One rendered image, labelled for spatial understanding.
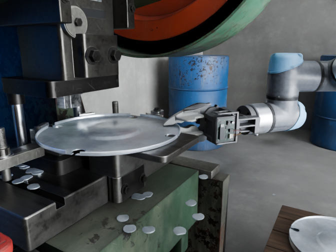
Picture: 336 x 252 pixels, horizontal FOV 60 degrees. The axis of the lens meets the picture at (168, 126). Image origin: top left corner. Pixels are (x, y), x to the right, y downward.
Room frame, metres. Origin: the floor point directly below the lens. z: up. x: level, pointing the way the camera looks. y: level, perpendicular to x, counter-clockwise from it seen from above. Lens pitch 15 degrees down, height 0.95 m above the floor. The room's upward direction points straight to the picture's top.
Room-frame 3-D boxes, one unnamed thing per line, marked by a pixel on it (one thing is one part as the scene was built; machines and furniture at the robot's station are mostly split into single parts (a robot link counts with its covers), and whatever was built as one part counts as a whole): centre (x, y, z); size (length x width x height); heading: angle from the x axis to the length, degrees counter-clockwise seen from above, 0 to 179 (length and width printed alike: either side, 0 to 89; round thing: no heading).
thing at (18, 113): (0.61, 0.32, 0.81); 0.02 x 0.02 x 0.14
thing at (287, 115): (0.72, -0.28, 0.79); 0.11 x 0.08 x 0.09; 111
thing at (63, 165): (0.65, 0.23, 0.72); 0.20 x 0.16 x 0.03; 149
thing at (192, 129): (0.62, -0.04, 0.77); 0.09 x 0.06 x 0.03; 111
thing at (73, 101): (0.65, 0.22, 0.84); 0.05 x 0.03 x 0.04; 149
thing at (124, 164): (0.56, 0.08, 0.72); 0.25 x 0.14 x 0.14; 59
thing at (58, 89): (0.65, 0.23, 0.86); 0.20 x 0.16 x 0.05; 149
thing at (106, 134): (0.59, 0.12, 0.78); 0.29 x 0.29 x 0.01
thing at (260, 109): (0.69, -0.21, 0.78); 0.08 x 0.05 x 0.08; 21
